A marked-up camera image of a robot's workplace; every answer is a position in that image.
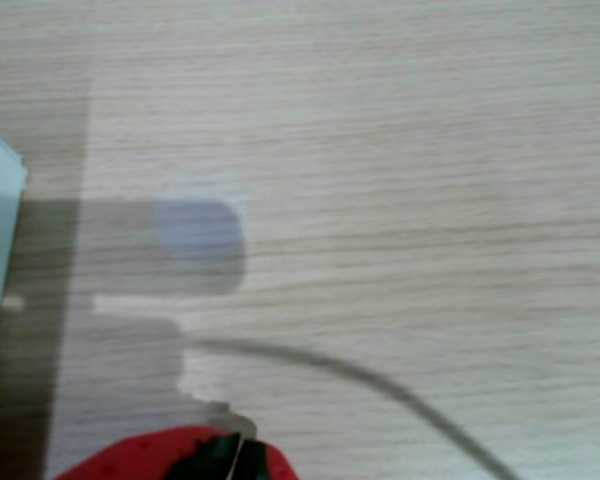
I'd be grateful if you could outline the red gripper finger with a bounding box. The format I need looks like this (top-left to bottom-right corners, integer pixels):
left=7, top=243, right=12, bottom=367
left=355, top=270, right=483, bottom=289
left=54, top=424, right=217, bottom=480

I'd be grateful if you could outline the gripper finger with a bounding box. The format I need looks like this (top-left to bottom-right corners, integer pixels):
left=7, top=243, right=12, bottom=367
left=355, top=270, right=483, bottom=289
left=171, top=432, right=301, bottom=480

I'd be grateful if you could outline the thin black dangling cable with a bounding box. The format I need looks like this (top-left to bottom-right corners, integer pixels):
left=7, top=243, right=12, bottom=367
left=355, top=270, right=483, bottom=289
left=192, top=338, right=524, bottom=480

